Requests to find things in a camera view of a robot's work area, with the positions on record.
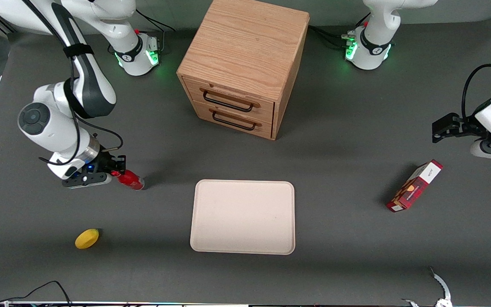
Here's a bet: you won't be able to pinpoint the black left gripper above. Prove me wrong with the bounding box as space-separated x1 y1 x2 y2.
432 113 490 144

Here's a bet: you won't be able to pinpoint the left arm base black cables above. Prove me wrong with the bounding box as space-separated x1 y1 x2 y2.
309 13 372 50

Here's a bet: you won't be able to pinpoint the short black drawer handle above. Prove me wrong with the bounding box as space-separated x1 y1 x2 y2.
211 110 257 131

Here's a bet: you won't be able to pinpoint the arm base black cables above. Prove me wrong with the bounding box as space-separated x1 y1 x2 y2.
309 13 372 50
135 9 176 54

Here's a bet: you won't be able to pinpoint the right arm base black cables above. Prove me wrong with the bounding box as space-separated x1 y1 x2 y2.
135 9 176 54

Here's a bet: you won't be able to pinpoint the narrow wooden drawer front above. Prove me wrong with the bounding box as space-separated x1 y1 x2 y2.
192 101 274 139

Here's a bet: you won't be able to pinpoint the wooden two-drawer cabinet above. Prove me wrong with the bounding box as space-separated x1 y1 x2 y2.
176 0 310 141

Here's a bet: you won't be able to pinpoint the thin black table-edge cable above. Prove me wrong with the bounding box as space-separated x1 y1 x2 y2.
0 280 72 307

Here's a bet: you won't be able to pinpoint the black right arm wrist cable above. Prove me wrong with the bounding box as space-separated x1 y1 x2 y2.
22 0 124 167

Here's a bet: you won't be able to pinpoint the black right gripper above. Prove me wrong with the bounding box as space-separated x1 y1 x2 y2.
82 151 127 176

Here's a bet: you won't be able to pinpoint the beige rectangular tray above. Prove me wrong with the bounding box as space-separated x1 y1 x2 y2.
190 180 296 255

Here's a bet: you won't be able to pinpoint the red coke bottle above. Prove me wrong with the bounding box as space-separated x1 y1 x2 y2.
111 169 145 191

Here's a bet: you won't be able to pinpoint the black arm wrist cable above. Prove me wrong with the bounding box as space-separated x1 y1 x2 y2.
22 0 124 167
462 38 491 122

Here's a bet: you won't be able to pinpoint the yellow lemon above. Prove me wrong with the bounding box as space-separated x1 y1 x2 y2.
75 229 100 249

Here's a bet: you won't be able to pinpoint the white serrated plastic strip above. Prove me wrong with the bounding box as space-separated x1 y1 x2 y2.
429 266 453 307

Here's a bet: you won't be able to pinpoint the wide wooden drawer front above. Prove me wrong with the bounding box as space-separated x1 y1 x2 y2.
182 77 275 125

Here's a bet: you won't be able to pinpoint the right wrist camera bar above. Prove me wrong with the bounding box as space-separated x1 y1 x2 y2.
62 172 113 189

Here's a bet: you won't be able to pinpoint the long black drawer handle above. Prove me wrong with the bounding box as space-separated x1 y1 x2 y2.
202 88 255 113

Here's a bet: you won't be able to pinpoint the red plaid shortbread box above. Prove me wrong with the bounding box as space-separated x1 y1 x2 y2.
386 159 444 213

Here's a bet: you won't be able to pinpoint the black left arm wrist cable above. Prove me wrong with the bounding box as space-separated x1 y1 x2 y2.
462 38 491 122

